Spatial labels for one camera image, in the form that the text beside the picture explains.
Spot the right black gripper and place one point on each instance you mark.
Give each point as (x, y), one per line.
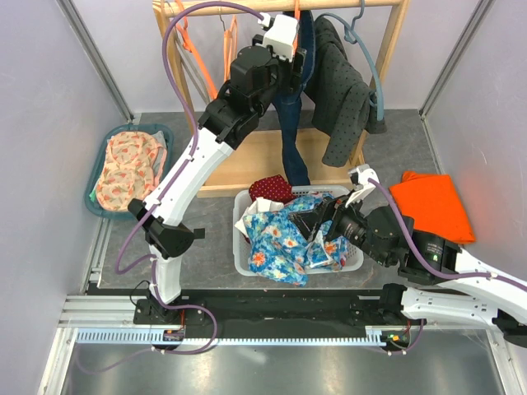
(310, 220)

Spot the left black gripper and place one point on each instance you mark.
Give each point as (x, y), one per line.
(296, 68)

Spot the dark denim skirt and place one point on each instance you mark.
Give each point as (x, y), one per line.
(288, 107)

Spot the blue floral skirt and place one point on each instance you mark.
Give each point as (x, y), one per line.
(280, 253)

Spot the red polka dot skirt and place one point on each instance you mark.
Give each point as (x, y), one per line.
(274, 188)

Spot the orange hanger of floral skirt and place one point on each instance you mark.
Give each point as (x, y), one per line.
(230, 44)

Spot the grey metal hanger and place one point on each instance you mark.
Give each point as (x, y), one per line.
(204, 83)

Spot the orange hanger of white skirt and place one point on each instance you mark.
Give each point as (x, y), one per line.
(190, 47)

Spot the orange hanger of denim skirt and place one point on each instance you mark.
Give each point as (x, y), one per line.
(297, 15)

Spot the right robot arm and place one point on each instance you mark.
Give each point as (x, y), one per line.
(483, 293)

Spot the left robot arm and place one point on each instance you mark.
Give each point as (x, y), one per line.
(257, 75)

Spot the blue-grey hanger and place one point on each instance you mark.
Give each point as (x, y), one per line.
(353, 38)

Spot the dark grey dotted garment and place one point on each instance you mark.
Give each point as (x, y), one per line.
(344, 103)

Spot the white plastic laundry basket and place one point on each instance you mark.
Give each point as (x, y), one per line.
(241, 248)

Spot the wooden clothes rack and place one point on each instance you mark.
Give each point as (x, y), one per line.
(259, 156)

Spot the orange folded cloth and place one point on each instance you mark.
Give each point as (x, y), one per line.
(434, 204)

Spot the peach floral garment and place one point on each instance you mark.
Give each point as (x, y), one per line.
(133, 167)

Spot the teal laundry basket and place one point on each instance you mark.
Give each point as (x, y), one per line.
(151, 128)

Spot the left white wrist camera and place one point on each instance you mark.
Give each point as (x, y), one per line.
(280, 35)

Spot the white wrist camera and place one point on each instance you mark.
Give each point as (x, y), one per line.
(361, 185)
(280, 35)

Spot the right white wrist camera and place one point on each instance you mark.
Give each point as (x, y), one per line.
(361, 185)

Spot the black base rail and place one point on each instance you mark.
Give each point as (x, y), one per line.
(277, 314)

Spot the slotted grey cable duct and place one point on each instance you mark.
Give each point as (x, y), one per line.
(162, 337)

